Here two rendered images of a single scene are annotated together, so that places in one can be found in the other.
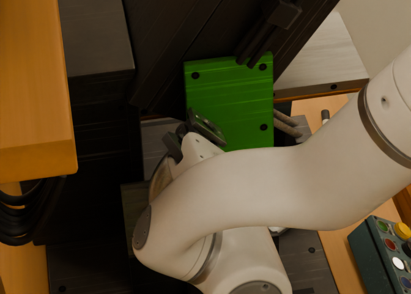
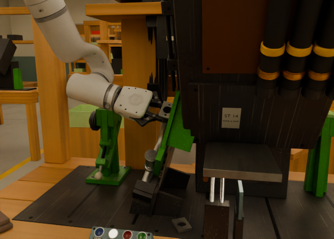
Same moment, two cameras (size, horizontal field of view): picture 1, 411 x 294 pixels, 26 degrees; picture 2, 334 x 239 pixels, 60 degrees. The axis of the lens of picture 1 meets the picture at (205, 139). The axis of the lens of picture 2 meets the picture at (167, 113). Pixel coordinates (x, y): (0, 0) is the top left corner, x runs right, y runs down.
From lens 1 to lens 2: 1.51 m
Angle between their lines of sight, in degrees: 95
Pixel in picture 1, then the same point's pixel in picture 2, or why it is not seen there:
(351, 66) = (217, 166)
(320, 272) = (140, 229)
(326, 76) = (210, 158)
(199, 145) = (142, 90)
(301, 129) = (216, 202)
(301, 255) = (155, 226)
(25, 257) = not seen: hidden behind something
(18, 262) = not seen: hidden behind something
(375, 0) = not seen: outside the picture
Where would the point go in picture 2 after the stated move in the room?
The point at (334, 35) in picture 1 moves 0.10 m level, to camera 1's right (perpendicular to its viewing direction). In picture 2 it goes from (252, 167) to (248, 187)
